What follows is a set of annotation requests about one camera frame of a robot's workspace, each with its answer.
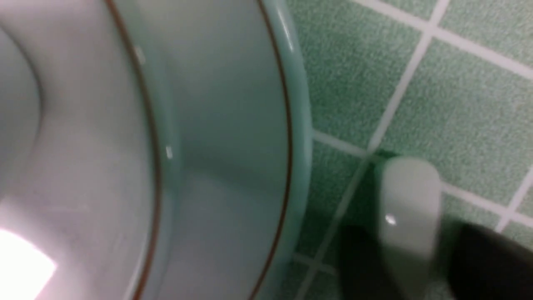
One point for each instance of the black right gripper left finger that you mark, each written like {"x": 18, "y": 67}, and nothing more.
{"x": 362, "y": 273}

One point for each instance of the plain white spoon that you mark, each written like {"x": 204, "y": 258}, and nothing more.
{"x": 409, "y": 220}

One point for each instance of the pale blue shallow bowl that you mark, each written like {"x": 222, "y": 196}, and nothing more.
{"x": 86, "y": 152}

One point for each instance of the pale blue plate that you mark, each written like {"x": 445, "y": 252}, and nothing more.
{"x": 224, "y": 86}

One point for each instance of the green checkered tablecloth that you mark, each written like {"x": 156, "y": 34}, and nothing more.
{"x": 449, "y": 81}

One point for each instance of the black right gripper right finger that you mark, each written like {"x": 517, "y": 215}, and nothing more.
{"x": 486, "y": 265}

